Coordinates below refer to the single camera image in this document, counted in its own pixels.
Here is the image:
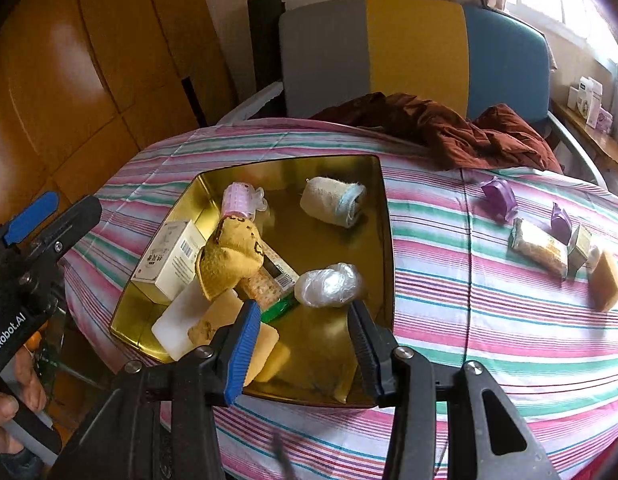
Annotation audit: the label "brown crumpled cloth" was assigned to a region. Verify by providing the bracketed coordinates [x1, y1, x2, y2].
[311, 91, 564, 173]

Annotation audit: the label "white cardboard box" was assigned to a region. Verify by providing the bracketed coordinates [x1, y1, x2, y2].
[131, 220, 207, 303]

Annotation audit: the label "person's left hand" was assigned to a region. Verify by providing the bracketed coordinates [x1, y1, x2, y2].
[0, 347, 48, 480]

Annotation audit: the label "yellow sponge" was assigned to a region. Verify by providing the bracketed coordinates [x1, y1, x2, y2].
[188, 289, 244, 346]
[244, 322, 292, 387]
[589, 250, 618, 313]

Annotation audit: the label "black upright post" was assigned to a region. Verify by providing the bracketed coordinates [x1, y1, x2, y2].
[247, 0, 287, 118]

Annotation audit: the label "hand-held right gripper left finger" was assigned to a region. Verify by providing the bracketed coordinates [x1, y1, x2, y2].
[49, 299, 264, 480]

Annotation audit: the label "yellow plush toy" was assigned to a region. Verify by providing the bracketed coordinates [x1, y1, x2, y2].
[196, 215, 264, 302]

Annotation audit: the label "grey yellow blue headboard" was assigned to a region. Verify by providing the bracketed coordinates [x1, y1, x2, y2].
[279, 0, 552, 121]

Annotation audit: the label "white carton on desk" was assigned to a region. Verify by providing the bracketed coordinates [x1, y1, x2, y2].
[568, 76, 604, 126]

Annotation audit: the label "white soap bar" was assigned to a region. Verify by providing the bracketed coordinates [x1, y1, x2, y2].
[151, 280, 240, 362]

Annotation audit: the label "cream box green leaves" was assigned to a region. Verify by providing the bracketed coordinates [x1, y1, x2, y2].
[568, 225, 594, 271]

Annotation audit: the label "cereal bar packet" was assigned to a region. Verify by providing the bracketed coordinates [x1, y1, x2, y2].
[508, 217, 570, 281]

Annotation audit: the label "wooden wardrobe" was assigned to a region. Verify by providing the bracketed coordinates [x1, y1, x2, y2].
[0, 0, 240, 271]

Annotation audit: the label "pink hair roller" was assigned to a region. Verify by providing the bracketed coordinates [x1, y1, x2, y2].
[221, 182, 268, 222]

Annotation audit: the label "wooden desk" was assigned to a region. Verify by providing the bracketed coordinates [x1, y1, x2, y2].
[551, 97, 618, 177]

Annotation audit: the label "small barcode box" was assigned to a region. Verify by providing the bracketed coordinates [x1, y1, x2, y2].
[259, 239, 300, 288]

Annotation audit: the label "clear cracker packet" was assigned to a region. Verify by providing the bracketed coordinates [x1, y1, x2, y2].
[239, 266, 284, 307]

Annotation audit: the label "striped bed sheet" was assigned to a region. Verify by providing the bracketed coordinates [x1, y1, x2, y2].
[64, 117, 618, 480]

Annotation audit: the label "white bandage roll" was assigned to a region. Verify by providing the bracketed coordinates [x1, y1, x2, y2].
[300, 176, 367, 229]

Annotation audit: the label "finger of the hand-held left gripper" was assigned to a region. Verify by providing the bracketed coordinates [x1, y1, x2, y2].
[33, 195, 102, 267]
[2, 191, 60, 247]

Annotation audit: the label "gold tin box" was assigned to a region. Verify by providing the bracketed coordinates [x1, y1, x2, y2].
[109, 155, 396, 408]

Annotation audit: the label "purple packet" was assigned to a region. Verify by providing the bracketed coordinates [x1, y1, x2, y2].
[481, 177, 518, 224]
[550, 202, 574, 246]

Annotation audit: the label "green packet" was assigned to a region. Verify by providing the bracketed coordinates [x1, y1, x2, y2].
[261, 294, 300, 322]

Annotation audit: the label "clear plastic bag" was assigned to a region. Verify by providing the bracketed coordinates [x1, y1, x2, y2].
[294, 262, 364, 309]

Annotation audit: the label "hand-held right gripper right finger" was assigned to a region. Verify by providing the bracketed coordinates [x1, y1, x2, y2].
[348, 299, 560, 480]

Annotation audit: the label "white bed rail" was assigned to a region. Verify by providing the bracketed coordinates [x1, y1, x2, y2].
[546, 110, 606, 187]
[216, 80, 284, 126]

